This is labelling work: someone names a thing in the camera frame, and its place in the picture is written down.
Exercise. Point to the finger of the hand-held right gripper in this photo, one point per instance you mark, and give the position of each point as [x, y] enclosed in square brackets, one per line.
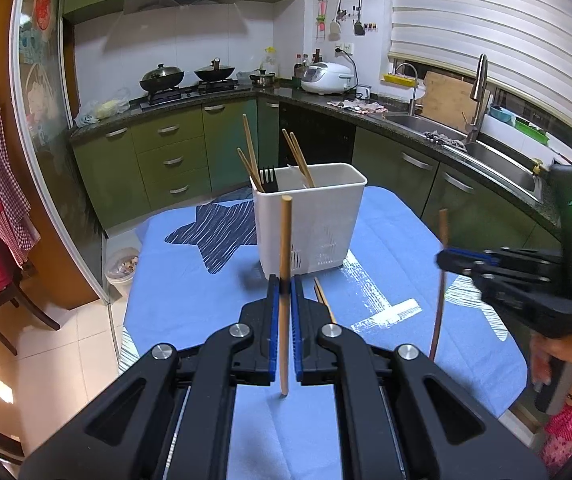
[491, 261]
[521, 290]

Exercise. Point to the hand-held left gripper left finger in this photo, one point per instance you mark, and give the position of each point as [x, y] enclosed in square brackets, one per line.
[275, 330]

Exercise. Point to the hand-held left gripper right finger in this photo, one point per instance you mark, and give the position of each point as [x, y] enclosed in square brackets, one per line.
[296, 330]

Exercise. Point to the light bamboo chopstick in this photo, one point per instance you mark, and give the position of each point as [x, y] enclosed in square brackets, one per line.
[286, 240]
[296, 159]
[302, 159]
[252, 150]
[323, 297]

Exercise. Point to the dark brown chopstick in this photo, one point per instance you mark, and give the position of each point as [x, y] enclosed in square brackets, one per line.
[443, 230]

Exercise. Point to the white plastic utensil holder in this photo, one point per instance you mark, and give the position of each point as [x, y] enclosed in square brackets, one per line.
[316, 225]

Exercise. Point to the steel kitchen sink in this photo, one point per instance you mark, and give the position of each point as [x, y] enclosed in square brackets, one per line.
[496, 160]

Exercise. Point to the blue tablecloth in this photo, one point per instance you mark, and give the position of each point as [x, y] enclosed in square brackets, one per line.
[391, 240]

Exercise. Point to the grey dish rag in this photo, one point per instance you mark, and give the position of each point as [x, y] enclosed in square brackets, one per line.
[443, 137]

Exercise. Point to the green plastic basin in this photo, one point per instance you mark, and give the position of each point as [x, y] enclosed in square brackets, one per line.
[531, 131]

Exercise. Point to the teal plastic basin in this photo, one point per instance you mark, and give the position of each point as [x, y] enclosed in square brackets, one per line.
[501, 114]

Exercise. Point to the black plastic fork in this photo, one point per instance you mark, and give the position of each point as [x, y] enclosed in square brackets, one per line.
[268, 182]

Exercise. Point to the small white trash bin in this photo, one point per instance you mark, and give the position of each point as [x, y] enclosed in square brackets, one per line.
[121, 270]

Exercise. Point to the wooden cutting board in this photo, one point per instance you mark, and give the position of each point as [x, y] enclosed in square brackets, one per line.
[446, 100]

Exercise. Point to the small chrome faucet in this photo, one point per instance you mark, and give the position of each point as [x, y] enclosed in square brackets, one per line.
[415, 100]

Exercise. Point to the tall steel faucet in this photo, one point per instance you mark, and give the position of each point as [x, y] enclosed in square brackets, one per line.
[481, 75]

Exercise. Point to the green base cabinets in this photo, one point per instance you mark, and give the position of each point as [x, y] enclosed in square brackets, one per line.
[175, 160]

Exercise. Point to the black appliance panel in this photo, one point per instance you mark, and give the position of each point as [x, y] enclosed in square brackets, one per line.
[316, 130]

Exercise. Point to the patterned dish rag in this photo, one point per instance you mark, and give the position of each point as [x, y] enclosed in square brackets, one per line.
[361, 106]

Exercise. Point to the yellow sponge tray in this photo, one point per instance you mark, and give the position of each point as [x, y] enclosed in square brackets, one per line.
[398, 79]

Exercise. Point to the white mug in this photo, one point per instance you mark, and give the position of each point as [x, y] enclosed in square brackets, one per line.
[363, 92]

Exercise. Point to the dark granite countertop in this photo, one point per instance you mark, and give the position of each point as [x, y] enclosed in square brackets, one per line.
[296, 97]

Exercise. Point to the white window blind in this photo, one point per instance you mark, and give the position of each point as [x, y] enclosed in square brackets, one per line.
[491, 20]

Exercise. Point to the white rice cooker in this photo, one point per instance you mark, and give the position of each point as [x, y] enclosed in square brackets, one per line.
[323, 77]

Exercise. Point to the small steel pot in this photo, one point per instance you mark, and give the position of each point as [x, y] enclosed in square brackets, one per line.
[263, 79]

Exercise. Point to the black gas stove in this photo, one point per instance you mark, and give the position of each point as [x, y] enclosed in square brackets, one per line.
[185, 94]

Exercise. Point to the black wok with lid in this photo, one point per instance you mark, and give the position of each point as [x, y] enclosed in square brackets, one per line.
[161, 78]
[214, 72]

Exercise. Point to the plastic oil jug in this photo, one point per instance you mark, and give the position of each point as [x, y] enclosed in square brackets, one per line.
[271, 62]

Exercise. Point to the cluster of sauce bottles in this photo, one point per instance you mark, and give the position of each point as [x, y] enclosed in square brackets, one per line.
[306, 62]

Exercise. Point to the black hanging spatula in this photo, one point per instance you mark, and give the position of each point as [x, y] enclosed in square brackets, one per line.
[359, 27]

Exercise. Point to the clear plastic bags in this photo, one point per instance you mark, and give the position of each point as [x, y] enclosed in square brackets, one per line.
[103, 109]

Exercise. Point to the white hanging spatula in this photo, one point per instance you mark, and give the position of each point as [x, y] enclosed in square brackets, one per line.
[335, 27]

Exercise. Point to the frosted glass sliding door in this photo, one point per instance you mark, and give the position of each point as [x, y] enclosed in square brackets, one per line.
[50, 160]

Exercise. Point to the pink hanging kitchen tool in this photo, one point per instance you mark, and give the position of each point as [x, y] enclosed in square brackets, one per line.
[322, 17]

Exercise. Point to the red round paper decoration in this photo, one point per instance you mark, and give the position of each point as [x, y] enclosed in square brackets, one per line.
[42, 1]

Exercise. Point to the white wall socket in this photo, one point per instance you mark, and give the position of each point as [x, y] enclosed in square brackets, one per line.
[346, 49]

